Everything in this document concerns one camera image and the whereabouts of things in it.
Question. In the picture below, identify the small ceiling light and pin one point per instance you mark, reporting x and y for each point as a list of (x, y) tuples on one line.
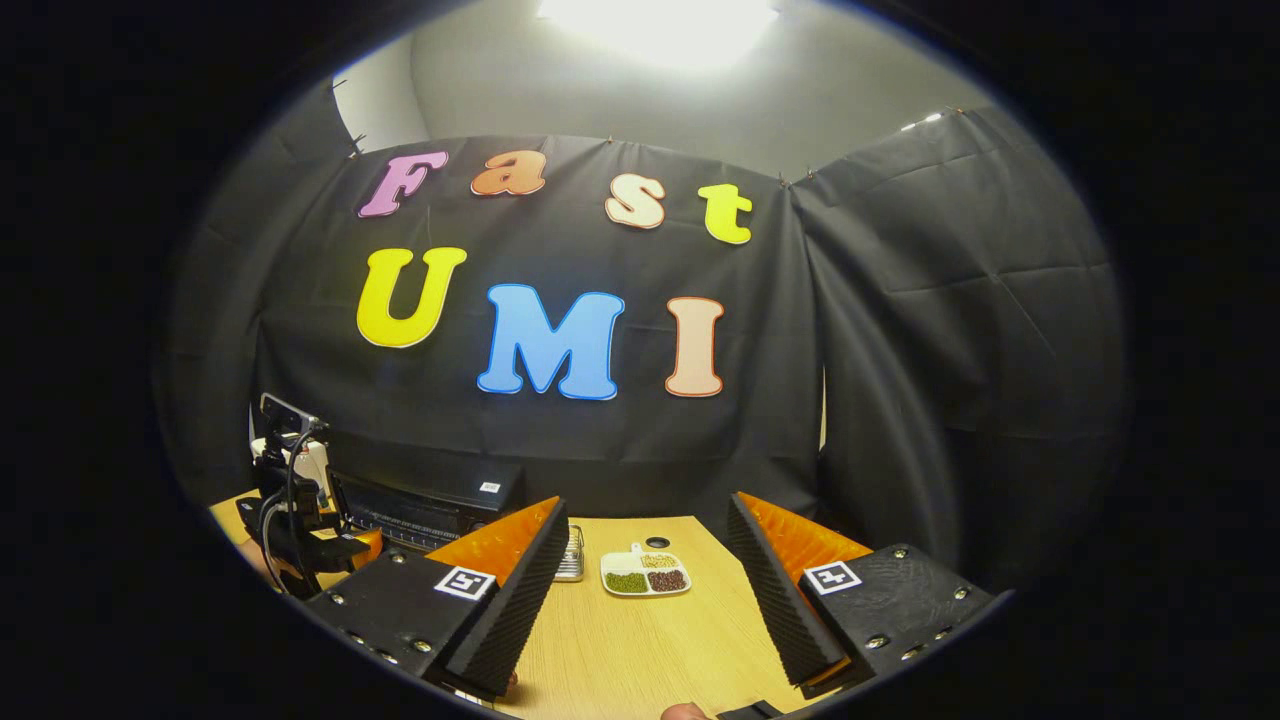
[(925, 121)]

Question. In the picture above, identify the large ceiling light panel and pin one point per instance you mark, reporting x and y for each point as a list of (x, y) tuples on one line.
[(660, 30)]

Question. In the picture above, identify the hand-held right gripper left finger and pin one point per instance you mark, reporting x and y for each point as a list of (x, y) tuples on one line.
[(520, 590)]

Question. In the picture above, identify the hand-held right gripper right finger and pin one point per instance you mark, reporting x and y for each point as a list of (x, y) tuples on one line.
[(780, 600)]

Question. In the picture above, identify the black backdrop cloth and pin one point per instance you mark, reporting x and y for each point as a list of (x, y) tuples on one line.
[(620, 440)]

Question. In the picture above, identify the white divided dish of beans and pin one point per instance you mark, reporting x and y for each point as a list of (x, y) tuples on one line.
[(645, 577)]

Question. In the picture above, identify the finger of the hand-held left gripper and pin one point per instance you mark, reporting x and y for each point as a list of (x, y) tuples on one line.
[(368, 548)]

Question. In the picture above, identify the black electric oven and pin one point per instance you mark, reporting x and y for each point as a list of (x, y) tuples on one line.
[(430, 495)]

